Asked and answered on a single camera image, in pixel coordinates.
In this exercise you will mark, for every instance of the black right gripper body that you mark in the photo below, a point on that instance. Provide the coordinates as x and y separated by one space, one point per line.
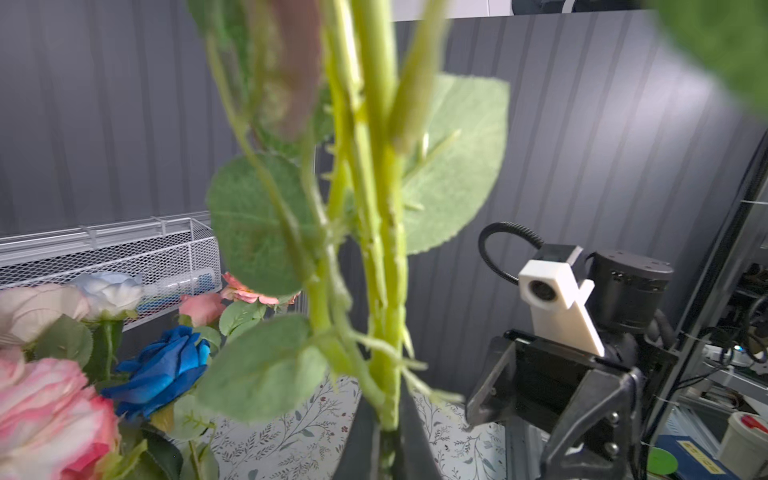
595 410

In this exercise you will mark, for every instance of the white wire wall basket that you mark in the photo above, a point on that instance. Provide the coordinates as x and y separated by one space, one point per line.
171 256

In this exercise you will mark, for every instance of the blue rose stem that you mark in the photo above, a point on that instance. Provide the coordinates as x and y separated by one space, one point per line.
161 373

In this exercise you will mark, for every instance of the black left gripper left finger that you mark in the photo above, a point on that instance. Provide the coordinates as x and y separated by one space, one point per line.
359 459

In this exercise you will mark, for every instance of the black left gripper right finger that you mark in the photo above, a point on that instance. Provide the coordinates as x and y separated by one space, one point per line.
414 459

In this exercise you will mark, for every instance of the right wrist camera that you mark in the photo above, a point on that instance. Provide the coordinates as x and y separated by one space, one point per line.
554 285

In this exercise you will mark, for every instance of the peach spray rose branch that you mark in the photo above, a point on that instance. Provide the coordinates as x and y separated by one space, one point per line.
205 309

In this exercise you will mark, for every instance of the floral patterned table mat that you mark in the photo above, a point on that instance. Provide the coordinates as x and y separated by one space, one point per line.
331 436

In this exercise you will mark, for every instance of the white rose stem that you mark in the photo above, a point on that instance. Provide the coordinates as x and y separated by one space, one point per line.
109 294

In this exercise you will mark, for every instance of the cream rose stem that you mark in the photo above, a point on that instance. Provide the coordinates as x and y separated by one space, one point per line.
26 312

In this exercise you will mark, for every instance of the white green spray stem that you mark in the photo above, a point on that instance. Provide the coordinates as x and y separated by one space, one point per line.
356 156

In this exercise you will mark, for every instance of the large pale pink rose stem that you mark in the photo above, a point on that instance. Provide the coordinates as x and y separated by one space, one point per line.
54 425

